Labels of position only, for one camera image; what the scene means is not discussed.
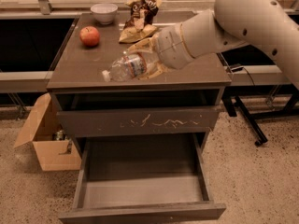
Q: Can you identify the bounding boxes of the scratched top drawer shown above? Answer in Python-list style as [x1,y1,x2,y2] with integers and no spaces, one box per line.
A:
[58,91,220,137]

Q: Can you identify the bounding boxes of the black power adapter with cable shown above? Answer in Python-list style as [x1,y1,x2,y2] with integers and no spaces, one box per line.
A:
[226,63,254,84]

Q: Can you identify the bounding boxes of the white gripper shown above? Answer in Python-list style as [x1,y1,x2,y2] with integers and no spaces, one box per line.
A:
[126,23,194,80]

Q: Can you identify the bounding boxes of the open middle drawer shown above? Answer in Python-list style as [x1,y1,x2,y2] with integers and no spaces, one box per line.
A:
[59,133,226,224]

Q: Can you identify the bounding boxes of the red apple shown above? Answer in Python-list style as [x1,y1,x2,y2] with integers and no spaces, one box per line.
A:
[79,26,100,47]

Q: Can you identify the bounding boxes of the grey drawer cabinet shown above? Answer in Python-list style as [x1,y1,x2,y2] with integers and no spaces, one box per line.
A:
[47,13,231,151]

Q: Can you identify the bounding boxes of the open cardboard box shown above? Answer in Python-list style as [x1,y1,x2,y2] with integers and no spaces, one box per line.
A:
[14,93,81,171]

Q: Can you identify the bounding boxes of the clear plastic water bottle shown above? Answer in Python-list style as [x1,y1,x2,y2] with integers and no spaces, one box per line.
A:
[102,52,160,82]

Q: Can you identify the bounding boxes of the crumpled brown chip bag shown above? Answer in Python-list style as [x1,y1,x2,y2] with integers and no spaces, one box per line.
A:
[119,0,162,44]

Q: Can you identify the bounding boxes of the white ceramic bowl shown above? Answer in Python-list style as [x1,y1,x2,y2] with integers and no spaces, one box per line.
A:
[91,4,118,24]

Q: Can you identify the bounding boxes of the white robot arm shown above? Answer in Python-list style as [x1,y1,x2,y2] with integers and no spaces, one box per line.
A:
[128,0,299,88]

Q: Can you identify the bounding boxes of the black rolling stand frame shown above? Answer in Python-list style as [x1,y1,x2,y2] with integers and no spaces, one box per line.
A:
[221,85,299,147]

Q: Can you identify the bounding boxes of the can in cardboard box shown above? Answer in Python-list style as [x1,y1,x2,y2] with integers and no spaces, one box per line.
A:
[53,130,65,141]

